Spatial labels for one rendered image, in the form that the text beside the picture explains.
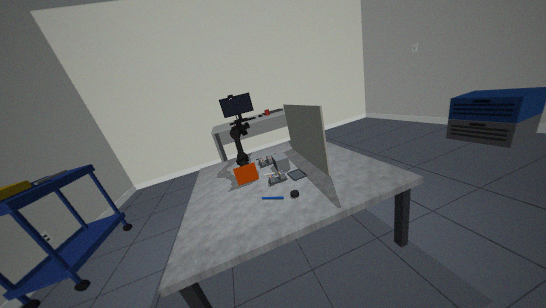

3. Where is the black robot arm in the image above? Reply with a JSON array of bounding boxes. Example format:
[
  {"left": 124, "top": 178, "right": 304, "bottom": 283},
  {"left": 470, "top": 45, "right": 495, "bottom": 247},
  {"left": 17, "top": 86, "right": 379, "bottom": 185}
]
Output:
[{"left": 230, "top": 119, "right": 250, "bottom": 167}]

